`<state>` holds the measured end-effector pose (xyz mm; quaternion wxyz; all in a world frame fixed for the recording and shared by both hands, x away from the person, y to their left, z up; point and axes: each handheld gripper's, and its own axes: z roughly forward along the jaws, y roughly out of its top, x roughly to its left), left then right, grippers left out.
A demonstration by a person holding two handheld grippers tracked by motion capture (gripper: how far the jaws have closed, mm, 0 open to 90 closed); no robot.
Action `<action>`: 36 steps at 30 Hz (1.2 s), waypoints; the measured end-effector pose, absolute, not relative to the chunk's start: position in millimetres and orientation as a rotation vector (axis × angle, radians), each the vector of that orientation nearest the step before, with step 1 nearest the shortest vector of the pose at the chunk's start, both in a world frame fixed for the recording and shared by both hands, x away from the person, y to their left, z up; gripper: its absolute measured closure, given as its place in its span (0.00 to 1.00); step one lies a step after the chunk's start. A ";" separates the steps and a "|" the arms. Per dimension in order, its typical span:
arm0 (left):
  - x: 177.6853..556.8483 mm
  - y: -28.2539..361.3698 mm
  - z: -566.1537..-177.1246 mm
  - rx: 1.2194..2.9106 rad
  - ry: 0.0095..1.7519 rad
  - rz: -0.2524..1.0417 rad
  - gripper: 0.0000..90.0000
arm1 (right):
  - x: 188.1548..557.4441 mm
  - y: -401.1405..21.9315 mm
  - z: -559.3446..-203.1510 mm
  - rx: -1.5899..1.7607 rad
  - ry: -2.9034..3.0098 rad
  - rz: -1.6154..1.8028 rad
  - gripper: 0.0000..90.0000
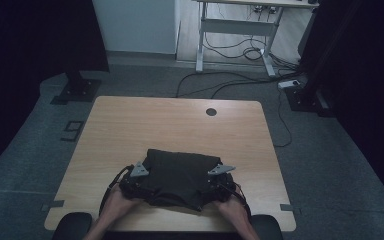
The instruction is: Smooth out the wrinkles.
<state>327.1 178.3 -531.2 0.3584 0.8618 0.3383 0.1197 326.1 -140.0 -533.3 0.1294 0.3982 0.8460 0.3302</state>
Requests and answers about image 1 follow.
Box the coiled black cables under desk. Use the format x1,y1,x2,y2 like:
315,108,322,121
202,31,299,71

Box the thin black floor cable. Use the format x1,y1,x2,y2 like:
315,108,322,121
273,87,293,148

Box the grey tape strip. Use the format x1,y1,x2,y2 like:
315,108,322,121
279,203,302,216
40,199,66,213

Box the white power strip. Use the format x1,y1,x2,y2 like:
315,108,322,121
277,79,301,90

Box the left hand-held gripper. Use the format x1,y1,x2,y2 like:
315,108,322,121
117,161,150,202

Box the long black floor cable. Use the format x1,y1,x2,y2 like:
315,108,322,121
211,74,303,100
175,70,303,99

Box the black chair armrest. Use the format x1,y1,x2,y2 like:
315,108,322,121
51,211,94,240
250,214,284,240

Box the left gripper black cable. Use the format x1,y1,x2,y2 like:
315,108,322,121
98,165,135,216

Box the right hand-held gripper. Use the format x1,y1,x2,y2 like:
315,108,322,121
206,163,238,203

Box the black stand base with post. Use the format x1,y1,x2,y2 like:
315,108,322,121
284,0,364,118

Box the dark curtain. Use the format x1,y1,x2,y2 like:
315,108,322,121
0,0,110,183
297,0,384,216

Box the dark pleated skirt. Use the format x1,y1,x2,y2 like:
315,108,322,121
135,148,223,213

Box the white metal-frame desk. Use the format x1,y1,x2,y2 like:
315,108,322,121
192,0,320,78

